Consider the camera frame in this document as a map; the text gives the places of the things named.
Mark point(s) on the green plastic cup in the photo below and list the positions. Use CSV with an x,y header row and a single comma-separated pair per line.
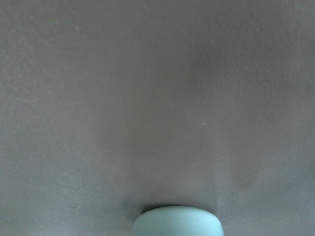
x,y
177,221

